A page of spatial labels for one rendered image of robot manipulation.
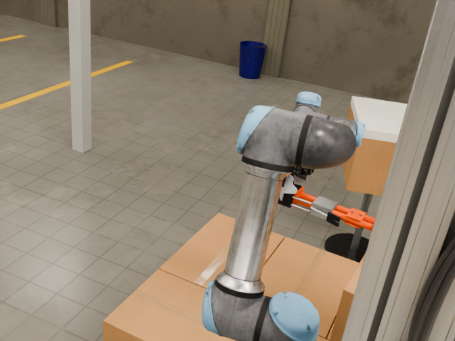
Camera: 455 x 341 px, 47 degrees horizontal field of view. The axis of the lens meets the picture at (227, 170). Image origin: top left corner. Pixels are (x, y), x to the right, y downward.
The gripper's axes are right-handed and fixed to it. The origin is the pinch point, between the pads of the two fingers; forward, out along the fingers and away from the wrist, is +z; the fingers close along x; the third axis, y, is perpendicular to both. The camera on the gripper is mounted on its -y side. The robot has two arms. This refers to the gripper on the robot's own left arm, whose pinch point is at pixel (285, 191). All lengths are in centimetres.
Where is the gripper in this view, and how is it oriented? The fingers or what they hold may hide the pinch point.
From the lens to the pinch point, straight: 176.7
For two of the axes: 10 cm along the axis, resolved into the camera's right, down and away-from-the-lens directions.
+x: 5.0, -3.5, 7.9
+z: -1.1, 8.8, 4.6
